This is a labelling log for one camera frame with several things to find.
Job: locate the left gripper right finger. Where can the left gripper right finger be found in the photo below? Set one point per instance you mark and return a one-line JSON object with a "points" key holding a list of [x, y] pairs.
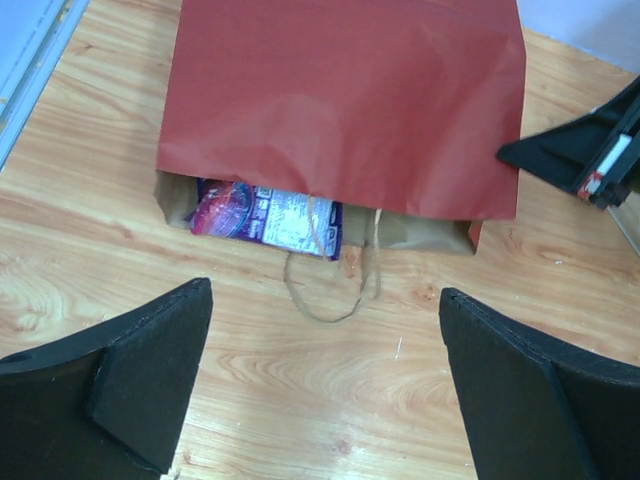
{"points": [[535, 406]]}

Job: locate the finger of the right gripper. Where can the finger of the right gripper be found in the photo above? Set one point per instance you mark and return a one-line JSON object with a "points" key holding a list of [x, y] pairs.
{"points": [[560, 156]]}

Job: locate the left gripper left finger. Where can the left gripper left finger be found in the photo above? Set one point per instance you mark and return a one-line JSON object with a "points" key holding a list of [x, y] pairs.
{"points": [[110, 401]]}

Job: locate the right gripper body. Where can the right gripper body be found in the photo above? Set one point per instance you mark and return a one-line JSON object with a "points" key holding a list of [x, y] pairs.
{"points": [[608, 181]]}

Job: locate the red paper bag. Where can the red paper bag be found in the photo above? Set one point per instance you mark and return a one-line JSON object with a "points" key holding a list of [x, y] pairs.
{"points": [[381, 119]]}

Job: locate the purple snack packet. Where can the purple snack packet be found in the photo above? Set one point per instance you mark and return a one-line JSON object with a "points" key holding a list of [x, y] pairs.
{"points": [[291, 221]]}

